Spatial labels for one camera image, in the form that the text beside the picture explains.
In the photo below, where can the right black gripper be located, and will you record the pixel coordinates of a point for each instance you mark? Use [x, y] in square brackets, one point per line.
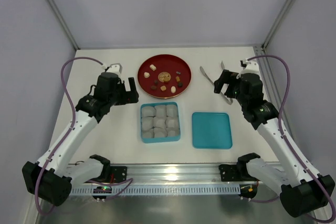
[227, 83]

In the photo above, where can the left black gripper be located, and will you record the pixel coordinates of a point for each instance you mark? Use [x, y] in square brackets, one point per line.
[128, 95]

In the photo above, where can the metal tongs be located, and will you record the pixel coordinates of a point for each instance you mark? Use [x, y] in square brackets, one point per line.
[229, 101]

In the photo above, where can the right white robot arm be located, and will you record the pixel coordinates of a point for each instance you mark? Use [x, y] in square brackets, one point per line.
[300, 187]

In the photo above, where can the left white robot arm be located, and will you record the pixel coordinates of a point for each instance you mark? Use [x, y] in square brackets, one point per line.
[50, 178]

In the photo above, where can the white chocolate cube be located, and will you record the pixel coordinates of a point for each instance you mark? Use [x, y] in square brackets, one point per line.
[152, 66]

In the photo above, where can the red round tray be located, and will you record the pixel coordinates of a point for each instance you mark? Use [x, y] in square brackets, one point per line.
[170, 64]

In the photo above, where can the teal box lid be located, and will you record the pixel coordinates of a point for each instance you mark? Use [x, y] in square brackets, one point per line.
[211, 130]

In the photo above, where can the teal box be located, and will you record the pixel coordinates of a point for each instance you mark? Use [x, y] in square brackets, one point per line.
[173, 135]

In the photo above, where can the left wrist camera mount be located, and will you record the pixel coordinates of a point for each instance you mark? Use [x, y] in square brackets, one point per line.
[115, 68]

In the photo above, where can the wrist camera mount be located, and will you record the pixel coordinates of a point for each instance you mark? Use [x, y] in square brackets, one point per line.
[115, 68]
[249, 66]

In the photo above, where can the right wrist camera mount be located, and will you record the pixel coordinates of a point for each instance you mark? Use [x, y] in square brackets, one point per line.
[249, 66]

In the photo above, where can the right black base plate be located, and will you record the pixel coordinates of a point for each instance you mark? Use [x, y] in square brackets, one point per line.
[229, 173]

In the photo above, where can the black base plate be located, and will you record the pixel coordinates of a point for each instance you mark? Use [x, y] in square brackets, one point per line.
[118, 174]
[229, 173]

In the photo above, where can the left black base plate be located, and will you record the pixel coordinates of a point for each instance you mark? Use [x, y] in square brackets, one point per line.
[118, 174]

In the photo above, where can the aluminium rail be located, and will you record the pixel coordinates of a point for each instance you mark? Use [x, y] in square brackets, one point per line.
[206, 172]

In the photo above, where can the perforated cable duct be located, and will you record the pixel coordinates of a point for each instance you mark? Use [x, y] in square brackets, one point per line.
[138, 189]

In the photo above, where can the right aluminium frame post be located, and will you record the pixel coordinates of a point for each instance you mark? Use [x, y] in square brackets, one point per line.
[286, 7]

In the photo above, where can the aluminium frame post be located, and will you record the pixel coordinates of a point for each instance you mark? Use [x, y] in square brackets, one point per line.
[55, 10]
[286, 7]

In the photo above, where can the left aluminium frame post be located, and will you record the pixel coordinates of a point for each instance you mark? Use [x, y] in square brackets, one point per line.
[55, 10]

